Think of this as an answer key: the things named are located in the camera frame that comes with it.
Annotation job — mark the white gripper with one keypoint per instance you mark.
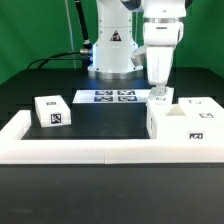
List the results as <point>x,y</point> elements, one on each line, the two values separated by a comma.
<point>159,63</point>

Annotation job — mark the white cabinet door panel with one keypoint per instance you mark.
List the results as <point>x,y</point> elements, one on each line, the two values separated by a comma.
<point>201,107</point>
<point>166,99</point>

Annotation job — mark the white cabinet body box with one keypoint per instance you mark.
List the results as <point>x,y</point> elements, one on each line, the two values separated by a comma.
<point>168,121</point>

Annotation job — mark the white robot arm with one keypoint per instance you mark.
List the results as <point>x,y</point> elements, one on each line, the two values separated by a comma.
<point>138,34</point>

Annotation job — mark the white cabinet top block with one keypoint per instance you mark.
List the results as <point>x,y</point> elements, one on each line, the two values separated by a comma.
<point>52,111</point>

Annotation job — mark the white base marker plate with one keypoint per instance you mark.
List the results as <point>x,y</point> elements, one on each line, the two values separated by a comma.
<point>111,96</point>

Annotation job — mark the white U-shaped obstacle fence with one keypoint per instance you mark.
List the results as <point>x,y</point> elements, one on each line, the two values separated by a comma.
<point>14,149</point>

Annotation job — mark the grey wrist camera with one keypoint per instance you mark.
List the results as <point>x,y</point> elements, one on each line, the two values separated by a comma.
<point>138,56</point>

